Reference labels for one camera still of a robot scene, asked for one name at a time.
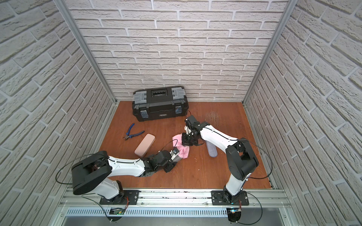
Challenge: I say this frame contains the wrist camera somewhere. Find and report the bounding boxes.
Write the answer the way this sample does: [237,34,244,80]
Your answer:
[170,147,180,159]
[185,115,200,134]

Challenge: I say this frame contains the aluminium mounting rail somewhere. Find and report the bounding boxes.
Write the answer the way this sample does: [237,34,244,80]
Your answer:
[59,188,291,208]

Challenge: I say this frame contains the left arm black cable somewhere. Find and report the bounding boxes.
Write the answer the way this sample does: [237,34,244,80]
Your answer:
[55,153,100,185]

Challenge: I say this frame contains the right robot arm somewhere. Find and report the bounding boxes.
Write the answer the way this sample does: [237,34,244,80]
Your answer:
[182,119,259,203]

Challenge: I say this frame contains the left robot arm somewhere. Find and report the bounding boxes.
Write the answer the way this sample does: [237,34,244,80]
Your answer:
[71,149,181,200]

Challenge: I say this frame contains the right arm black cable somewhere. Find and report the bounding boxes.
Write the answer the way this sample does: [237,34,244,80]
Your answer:
[243,139,273,180]

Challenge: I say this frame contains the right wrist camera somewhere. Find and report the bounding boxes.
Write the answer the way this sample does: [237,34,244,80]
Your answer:
[185,115,200,134]

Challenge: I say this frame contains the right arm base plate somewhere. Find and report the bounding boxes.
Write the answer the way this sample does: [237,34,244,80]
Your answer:
[211,190,249,206]

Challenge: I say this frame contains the pink microfibre cloth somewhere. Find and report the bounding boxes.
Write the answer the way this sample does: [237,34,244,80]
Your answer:
[172,134,189,159]

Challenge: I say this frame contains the blue handled pliers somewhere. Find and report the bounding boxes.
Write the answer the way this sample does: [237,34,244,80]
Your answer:
[123,122,145,141]

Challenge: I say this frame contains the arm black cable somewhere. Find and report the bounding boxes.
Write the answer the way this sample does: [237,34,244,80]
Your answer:
[55,153,100,185]
[243,139,273,180]

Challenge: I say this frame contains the pink eyeglass case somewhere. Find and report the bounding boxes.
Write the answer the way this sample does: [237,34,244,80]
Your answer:
[134,134,156,157]

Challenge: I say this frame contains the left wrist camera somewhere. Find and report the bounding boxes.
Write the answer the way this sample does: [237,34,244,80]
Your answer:
[170,147,180,159]

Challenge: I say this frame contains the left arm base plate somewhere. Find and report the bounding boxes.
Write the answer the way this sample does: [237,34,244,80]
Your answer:
[100,189,140,205]

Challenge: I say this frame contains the black plastic toolbox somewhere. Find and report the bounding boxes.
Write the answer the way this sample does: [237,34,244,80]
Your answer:
[132,86,189,121]

